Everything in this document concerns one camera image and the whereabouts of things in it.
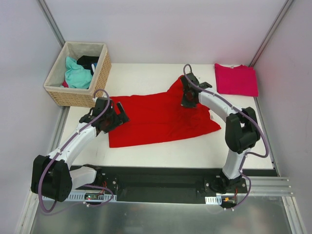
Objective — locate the teal t shirt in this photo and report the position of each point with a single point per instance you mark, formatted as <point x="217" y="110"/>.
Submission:
<point x="76" y="76"/>

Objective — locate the left aluminium corner post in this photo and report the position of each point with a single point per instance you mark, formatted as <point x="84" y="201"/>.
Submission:
<point x="51" y="21"/>

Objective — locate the left slotted cable duct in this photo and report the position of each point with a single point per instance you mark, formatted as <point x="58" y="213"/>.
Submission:
<point x="92" y="197"/>

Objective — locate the aluminium frame rail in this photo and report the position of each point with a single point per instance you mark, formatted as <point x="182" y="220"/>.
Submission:
<point x="271" y="186"/>

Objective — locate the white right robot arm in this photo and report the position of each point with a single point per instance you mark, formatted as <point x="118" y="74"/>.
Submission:
<point x="241" y="133"/>

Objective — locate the right aluminium corner post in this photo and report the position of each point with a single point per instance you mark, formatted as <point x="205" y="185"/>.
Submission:
<point x="287" y="5"/>

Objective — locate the right slotted cable duct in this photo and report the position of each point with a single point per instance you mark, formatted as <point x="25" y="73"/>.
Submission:
<point x="213" y="200"/>

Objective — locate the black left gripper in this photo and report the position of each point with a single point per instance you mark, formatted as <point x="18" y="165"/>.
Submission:
<point x="116" y="119"/>

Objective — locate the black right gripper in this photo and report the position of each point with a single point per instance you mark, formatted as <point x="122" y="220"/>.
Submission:
<point x="186" y="96"/>

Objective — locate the wicker laundry basket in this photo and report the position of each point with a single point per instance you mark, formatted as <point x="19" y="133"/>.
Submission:
<point x="78" y="97"/>

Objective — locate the black printed t shirt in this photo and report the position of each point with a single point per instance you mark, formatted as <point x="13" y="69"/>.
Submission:
<point x="88" y="62"/>

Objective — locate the aluminium corner post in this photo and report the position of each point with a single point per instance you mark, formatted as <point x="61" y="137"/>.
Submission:
<point x="51" y="21"/>
<point x="287" y="5"/>

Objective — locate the slotted cable duct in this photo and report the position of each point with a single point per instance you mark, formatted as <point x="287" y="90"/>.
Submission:
<point x="92" y="197"/>
<point x="213" y="200"/>

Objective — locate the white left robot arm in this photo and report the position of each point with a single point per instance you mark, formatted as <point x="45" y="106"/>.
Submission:
<point x="52" y="176"/>

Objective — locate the red t shirt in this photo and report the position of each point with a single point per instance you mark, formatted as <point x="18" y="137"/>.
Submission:
<point x="159" y="118"/>

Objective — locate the magenta t shirt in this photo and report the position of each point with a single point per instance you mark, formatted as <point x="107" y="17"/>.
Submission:
<point x="240" y="80"/>

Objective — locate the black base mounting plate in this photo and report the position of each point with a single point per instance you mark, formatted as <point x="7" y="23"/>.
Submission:
<point x="166" y="185"/>

